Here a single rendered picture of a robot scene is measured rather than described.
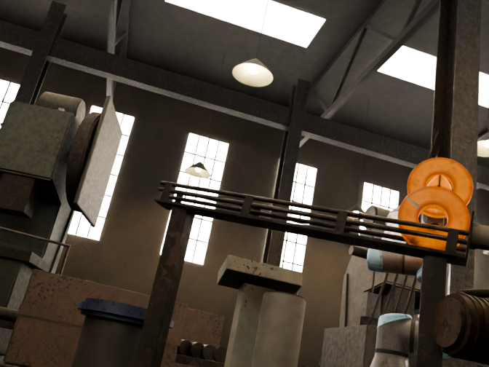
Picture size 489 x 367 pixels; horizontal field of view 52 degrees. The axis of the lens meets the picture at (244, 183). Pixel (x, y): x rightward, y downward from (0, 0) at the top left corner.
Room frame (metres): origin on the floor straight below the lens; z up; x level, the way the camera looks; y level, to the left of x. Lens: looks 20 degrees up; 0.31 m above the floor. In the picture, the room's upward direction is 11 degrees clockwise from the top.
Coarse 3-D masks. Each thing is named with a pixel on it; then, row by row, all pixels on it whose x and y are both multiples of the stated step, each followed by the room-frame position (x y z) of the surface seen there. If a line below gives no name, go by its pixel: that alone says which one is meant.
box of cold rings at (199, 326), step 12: (192, 312) 4.77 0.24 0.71; (204, 312) 4.80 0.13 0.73; (192, 324) 4.77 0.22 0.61; (204, 324) 4.80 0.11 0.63; (216, 324) 4.83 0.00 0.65; (180, 336) 4.75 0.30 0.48; (192, 336) 4.78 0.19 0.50; (204, 336) 4.81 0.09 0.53; (216, 336) 4.84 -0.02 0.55; (216, 348) 4.84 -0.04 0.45
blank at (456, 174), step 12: (420, 168) 1.18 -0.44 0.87; (432, 168) 1.17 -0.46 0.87; (444, 168) 1.16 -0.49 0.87; (456, 168) 1.15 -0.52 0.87; (408, 180) 1.19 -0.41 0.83; (420, 180) 1.18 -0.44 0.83; (456, 180) 1.15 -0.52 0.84; (468, 180) 1.14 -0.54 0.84; (408, 192) 1.19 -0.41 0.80; (456, 192) 1.15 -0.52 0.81; (468, 192) 1.14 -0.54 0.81; (432, 216) 1.19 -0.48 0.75; (444, 216) 1.18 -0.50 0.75
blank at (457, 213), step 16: (416, 192) 1.09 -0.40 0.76; (432, 192) 1.08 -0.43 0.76; (448, 192) 1.07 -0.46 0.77; (400, 208) 1.10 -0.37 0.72; (416, 208) 1.09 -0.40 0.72; (448, 208) 1.07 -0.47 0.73; (464, 208) 1.06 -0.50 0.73; (448, 224) 1.07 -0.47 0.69; (464, 224) 1.06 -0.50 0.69; (416, 240) 1.09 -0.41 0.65; (432, 240) 1.08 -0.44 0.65
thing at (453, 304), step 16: (448, 304) 1.02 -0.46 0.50; (464, 304) 0.99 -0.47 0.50; (480, 304) 0.99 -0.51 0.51; (448, 320) 1.02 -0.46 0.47; (464, 320) 0.98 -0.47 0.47; (480, 320) 0.97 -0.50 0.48; (448, 336) 1.02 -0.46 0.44; (464, 336) 0.99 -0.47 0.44; (480, 336) 0.98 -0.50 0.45; (448, 352) 1.04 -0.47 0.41; (464, 352) 1.01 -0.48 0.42; (480, 352) 1.01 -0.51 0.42
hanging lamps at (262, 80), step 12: (252, 60) 6.23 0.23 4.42; (240, 72) 6.52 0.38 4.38; (252, 72) 6.40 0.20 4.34; (264, 72) 6.47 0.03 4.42; (252, 84) 6.69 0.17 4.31; (264, 84) 6.62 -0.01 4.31; (480, 144) 7.35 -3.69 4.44; (480, 156) 7.50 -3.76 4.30; (192, 168) 11.01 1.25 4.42; (204, 168) 10.73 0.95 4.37; (348, 216) 11.97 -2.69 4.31
